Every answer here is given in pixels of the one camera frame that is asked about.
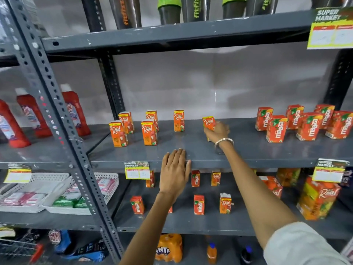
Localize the person's right hand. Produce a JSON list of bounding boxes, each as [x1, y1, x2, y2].
[[204, 121, 231, 144]]

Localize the person's left hand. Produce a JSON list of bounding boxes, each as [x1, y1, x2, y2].
[[159, 148, 192, 196]]

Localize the person's left forearm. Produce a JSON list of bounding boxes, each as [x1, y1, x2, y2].
[[119, 191, 177, 265]]

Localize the person's right forearm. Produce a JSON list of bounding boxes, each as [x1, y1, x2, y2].
[[215, 141, 299, 249]]

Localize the grey metal shelving rack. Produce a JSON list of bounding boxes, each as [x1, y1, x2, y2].
[[0, 0, 130, 232], [6, 0, 353, 264]]

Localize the yellow green price label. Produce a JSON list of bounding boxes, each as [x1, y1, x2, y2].
[[307, 7, 353, 50], [3, 163, 32, 184], [124, 161, 151, 180], [312, 158, 350, 183]]

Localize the white plastic basket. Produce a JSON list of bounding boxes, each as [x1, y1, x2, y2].
[[42, 173, 120, 216], [0, 173, 70, 213]]

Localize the pile of pink soap packets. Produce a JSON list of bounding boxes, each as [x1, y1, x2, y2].
[[66, 178, 116, 195], [1, 191, 46, 207]]

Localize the orange soda bottle pack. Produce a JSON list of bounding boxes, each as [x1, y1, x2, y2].
[[155, 233, 183, 263]]

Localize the large orange juice carton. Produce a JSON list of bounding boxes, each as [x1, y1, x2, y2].
[[296, 176, 342, 221], [259, 176, 283, 199], [277, 168, 301, 188]]

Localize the orange soda bottle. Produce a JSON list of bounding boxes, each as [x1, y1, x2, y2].
[[206, 242, 218, 265]]

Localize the group of red mango cartons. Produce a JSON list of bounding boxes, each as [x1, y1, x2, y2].
[[255, 104, 353, 143]]

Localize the dark soda bottle blue cap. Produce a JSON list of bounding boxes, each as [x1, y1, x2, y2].
[[240, 245, 253, 265]]

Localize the red cleaner bottle white cap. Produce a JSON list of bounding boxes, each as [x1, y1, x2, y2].
[[15, 87, 53, 138], [0, 99, 31, 149], [60, 83, 92, 137]]

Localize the pile of green soap packets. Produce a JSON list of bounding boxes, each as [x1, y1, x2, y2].
[[52, 196, 89, 209]]

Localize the blue detergent bag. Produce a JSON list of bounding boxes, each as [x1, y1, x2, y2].
[[63, 240, 110, 263], [48, 229, 72, 254]]

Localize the steel bottle green print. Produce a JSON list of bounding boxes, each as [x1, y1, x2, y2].
[[181, 0, 212, 23], [245, 0, 280, 16]]

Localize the grey shaker green lid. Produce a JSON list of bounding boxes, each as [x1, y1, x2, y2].
[[157, 0, 182, 25], [222, 0, 247, 19]]

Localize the white sleeve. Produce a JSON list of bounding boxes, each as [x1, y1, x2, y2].
[[263, 221, 352, 265]]

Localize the steel bottle orange print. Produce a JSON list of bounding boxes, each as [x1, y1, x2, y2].
[[108, 0, 142, 30]]

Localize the silver bracelet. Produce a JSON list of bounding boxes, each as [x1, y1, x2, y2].
[[214, 138, 235, 150]]

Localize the red wire shopping basket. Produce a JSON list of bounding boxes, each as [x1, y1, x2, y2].
[[0, 237, 45, 265]]

